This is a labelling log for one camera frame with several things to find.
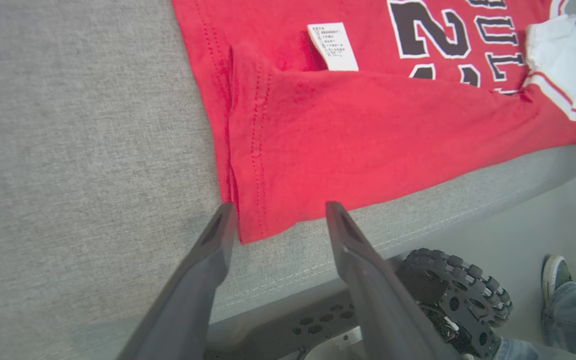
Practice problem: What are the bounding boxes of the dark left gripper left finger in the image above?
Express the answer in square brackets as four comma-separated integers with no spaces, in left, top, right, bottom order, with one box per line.
[117,201,239,360]

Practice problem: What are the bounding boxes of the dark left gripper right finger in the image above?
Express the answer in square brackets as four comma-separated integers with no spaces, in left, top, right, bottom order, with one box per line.
[324,201,461,360]

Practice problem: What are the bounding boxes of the red basketball jersey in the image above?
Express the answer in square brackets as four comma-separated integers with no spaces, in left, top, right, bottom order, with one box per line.
[172,0,576,245]

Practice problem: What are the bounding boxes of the black omni wheel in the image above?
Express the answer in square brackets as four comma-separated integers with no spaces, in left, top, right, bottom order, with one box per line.
[397,248,514,359]

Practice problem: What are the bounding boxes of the green white shoe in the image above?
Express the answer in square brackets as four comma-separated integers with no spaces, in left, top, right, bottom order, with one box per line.
[541,255,573,309]

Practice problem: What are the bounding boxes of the blue jeans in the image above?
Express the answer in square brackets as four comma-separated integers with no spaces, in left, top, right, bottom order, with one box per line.
[493,280,576,360]

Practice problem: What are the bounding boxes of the grey fabric sofa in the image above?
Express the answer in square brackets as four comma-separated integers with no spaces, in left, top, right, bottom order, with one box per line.
[0,0,576,360]

